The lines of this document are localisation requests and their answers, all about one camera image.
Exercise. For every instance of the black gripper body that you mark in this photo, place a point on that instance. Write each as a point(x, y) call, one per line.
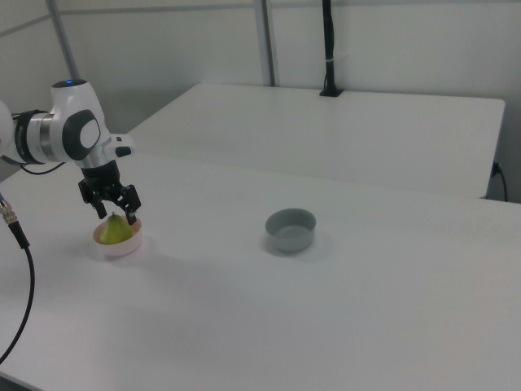
point(102, 177)

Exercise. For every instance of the white adjoining table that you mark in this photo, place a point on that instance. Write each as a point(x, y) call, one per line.
point(325, 134)

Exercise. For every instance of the black camera pole with base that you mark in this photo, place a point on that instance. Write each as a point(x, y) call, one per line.
point(329, 40)

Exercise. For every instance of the grey bowl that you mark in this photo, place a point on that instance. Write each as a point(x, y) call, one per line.
point(291, 240)

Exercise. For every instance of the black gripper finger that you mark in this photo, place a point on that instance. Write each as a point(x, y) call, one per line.
point(90, 194)
point(129, 199)

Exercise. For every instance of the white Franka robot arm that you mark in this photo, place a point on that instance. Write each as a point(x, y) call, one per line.
point(61, 122)

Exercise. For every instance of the green pear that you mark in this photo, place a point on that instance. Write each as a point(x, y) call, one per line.
point(114, 232)

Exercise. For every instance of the grey aluminium partition post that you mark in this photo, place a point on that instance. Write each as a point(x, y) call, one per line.
point(266, 40)
point(61, 36)

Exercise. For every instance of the pink bowl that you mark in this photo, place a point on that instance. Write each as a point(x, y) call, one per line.
point(122, 249)

